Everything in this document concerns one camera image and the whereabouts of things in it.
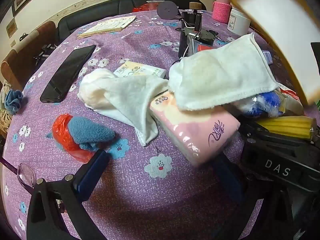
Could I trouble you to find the white yellow tissue pack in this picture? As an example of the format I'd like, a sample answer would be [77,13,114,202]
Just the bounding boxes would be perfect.
[113,60,167,79]

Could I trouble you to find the paper notebook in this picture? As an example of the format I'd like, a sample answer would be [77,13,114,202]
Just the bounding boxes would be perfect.
[76,16,137,40]

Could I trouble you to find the pink knitted sleeve bottle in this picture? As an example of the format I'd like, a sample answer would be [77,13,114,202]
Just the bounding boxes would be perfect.
[212,0,233,22]

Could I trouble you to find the black smartphone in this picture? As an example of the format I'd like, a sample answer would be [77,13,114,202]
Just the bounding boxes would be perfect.
[40,44,97,103]

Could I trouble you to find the black tools on chair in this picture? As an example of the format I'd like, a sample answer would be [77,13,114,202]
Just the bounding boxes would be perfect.
[34,44,57,62]

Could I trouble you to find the black sofa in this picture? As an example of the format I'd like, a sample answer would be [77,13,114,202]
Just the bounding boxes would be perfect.
[57,0,208,39]

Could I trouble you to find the red plastic bag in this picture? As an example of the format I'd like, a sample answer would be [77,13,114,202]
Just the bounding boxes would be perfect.
[279,85,299,99]
[52,114,97,163]

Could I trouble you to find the small wall plaque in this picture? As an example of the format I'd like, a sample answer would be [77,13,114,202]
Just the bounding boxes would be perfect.
[6,21,18,38]

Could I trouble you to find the blue knitted cloth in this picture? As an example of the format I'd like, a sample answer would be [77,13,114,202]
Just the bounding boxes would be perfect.
[5,89,23,113]
[54,117,117,152]

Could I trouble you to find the white towel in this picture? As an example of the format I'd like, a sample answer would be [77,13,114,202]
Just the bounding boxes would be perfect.
[169,32,279,111]
[78,69,170,147]

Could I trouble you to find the black ink bottle with cork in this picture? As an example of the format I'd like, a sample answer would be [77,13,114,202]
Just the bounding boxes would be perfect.
[181,2,203,30]

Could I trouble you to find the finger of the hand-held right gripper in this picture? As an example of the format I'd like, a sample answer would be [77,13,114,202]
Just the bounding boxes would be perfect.
[237,115,275,143]

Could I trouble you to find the brown chair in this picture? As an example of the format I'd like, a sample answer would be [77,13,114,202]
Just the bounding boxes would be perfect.
[0,21,58,90]

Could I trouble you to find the purple eyeglasses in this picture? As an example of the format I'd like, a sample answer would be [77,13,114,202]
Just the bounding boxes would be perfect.
[0,155,37,195]

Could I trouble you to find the purple floral tablecloth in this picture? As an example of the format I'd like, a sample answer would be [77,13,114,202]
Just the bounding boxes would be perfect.
[0,10,320,240]

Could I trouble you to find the black electric motor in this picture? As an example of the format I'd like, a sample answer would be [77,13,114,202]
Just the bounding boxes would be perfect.
[178,26,218,58]

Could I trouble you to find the white plastic jar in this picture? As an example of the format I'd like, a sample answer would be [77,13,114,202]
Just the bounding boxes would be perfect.
[227,7,251,34]

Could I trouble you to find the yellow green tube packet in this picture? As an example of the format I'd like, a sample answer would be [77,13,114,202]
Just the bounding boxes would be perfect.
[255,116,314,140]

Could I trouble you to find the pink tissue pack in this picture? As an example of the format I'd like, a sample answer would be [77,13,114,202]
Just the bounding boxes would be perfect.
[149,91,242,168]

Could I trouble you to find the clear plastic cup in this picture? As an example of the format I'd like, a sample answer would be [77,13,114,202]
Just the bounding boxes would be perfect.
[146,0,165,12]

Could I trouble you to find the blue white foil packet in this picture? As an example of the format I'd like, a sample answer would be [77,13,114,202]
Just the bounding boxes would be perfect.
[232,90,285,118]

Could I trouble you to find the striped cloth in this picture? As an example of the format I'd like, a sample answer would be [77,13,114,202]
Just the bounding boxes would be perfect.
[0,80,15,133]

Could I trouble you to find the round grey disc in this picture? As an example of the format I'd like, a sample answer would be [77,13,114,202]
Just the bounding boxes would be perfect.
[157,1,180,19]

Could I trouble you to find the red label wet wipe packet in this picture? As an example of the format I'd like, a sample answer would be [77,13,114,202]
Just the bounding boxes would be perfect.
[186,36,218,55]

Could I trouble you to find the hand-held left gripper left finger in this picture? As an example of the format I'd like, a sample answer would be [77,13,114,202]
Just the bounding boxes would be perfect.
[26,149,110,240]

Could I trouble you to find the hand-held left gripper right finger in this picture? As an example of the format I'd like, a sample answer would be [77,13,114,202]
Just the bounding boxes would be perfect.
[212,153,292,240]

